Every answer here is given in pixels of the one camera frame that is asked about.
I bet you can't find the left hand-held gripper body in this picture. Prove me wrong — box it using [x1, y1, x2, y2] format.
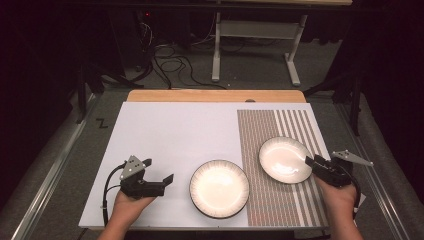
[119, 155, 167, 201]

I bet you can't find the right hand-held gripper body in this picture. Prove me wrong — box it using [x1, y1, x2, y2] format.
[315, 149, 375, 188]

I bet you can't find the white plate with striped rim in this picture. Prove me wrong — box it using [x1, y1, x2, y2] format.
[258, 136, 314, 185]
[189, 159, 251, 220]

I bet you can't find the person's right hand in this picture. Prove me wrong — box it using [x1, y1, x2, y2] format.
[314, 175, 358, 224]

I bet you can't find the person's left hand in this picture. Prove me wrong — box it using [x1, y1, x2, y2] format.
[110, 192, 158, 227]

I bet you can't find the large white board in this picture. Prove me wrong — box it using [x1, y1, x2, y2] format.
[78, 101, 336, 230]

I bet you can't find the grey paper card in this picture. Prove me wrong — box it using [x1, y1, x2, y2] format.
[353, 193, 367, 213]

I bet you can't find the brown striped placemat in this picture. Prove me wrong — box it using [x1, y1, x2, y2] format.
[236, 109, 331, 228]

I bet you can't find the black floor stand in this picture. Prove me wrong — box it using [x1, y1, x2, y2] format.
[302, 71, 364, 137]
[75, 63, 145, 125]

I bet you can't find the wooden table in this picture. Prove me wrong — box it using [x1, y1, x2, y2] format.
[126, 89, 307, 104]

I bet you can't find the dark equipment case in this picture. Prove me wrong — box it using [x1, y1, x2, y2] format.
[109, 9, 158, 73]

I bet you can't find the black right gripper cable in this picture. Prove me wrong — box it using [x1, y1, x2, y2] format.
[346, 169, 362, 221]

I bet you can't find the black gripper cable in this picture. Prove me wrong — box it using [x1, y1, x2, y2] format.
[102, 162, 128, 227]
[346, 169, 362, 221]

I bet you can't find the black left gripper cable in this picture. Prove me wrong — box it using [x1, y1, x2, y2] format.
[102, 162, 128, 227]

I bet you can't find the aluminium floor rail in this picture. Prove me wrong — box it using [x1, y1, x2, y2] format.
[11, 94, 101, 240]
[334, 103, 403, 240]

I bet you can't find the tangle of black floor cables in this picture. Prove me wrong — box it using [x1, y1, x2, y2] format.
[151, 43, 228, 91]

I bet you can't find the white metal desk frame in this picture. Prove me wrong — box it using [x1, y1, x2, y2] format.
[211, 12, 308, 87]

